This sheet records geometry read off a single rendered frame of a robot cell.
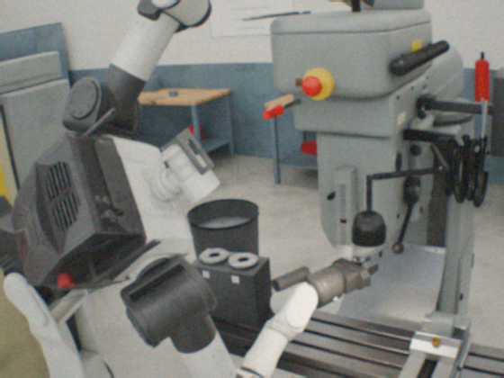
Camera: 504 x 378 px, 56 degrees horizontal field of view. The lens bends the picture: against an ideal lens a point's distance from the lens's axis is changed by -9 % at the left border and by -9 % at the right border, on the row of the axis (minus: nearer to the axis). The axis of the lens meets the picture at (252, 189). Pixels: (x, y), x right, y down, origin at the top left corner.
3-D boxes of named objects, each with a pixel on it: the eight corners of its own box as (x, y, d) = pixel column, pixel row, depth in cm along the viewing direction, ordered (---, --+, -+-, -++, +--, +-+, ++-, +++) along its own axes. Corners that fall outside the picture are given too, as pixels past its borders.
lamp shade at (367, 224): (356, 249, 100) (356, 220, 98) (346, 234, 107) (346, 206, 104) (391, 245, 100) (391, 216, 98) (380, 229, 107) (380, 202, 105)
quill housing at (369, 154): (389, 266, 119) (391, 135, 108) (311, 253, 129) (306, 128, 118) (410, 233, 134) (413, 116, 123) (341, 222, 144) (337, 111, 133)
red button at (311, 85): (319, 98, 94) (318, 76, 93) (300, 97, 96) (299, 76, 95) (327, 94, 97) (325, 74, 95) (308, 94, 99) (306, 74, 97)
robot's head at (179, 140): (176, 193, 98) (200, 178, 93) (149, 156, 97) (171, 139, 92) (195, 176, 103) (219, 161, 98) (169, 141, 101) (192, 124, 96)
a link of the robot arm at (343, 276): (371, 265, 126) (337, 282, 119) (370, 297, 129) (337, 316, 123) (337, 248, 135) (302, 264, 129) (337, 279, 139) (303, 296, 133)
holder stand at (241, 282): (257, 328, 155) (253, 272, 148) (196, 315, 164) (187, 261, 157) (274, 307, 165) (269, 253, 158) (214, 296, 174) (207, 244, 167)
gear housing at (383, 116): (396, 139, 104) (395, 92, 101) (292, 131, 117) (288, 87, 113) (430, 107, 130) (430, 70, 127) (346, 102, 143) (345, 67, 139)
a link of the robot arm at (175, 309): (175, 368, 91) (144, 314, 86) (156, 346, 99) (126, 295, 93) (225, 334, 96) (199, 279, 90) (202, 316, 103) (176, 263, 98)
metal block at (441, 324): (448, 344, 124) (451, 326, 122) (427, 339, 127) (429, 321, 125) (453, 333, 128) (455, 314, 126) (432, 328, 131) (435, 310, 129)
